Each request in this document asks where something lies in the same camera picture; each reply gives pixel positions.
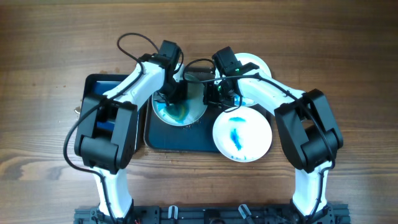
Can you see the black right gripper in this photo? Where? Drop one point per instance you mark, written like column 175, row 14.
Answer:
column 210, row 99

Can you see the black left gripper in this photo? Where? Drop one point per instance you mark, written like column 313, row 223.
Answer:
column 182, row 95

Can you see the green yellow sponge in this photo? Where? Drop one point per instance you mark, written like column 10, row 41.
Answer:
column 176, row 112

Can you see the white plate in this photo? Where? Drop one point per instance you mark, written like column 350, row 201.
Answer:
column 258, row 62
column 193, row 103
column 242, row 134

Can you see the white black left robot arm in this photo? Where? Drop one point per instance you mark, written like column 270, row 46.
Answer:
column 106, row 132

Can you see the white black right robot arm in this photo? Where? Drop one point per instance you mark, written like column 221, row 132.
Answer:
column 309, row 134

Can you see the large dark metal tray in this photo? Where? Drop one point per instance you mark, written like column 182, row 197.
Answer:
column 196, row 137

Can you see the small black water tray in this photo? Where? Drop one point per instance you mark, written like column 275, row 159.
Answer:
column 100, row 83

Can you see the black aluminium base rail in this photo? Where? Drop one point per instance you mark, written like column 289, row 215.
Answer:
column 277, row 213

